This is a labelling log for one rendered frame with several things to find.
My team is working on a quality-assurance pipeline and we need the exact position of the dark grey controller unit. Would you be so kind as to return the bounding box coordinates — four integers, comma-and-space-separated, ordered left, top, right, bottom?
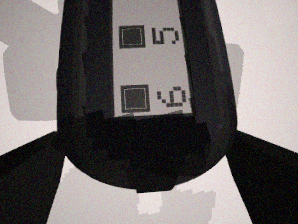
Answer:
56, 0, 237, 193

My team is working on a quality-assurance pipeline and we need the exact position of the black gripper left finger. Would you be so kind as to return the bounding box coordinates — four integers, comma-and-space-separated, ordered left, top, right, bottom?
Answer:
0, 131, 65, 224

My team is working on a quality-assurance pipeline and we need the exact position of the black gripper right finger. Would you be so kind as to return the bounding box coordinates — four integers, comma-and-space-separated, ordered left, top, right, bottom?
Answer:
226, 129, 298, 224

